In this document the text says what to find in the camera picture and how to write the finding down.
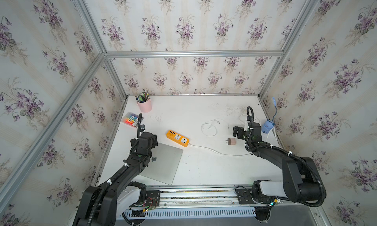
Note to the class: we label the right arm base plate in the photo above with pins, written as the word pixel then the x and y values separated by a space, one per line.
pixel 253 195

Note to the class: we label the orange power strip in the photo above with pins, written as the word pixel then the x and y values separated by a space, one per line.
pixel 177 138

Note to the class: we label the pens in cup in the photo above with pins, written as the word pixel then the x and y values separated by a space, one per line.
pixel 143 97

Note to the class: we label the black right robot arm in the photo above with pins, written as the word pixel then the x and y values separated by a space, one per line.
pixel 301 181

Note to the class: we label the pink pen cup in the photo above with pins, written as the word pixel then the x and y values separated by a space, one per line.
pixel 145 107

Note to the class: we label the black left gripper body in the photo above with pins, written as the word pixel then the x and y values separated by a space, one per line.
pixel 134 143

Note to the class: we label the silver laptop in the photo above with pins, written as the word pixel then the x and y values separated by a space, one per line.
pixel 163 164

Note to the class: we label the colourful marker box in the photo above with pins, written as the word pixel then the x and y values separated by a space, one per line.
pixel 130 119

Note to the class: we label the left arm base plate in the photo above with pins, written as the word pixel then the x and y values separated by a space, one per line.
pixel 151 199

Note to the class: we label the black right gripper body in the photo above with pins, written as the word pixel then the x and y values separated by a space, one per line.
pixel 247 137

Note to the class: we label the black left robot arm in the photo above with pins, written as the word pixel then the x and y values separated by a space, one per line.
pixel 99 205

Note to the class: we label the aluminium mounting rail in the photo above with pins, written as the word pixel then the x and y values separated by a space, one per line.
pixel 199 196

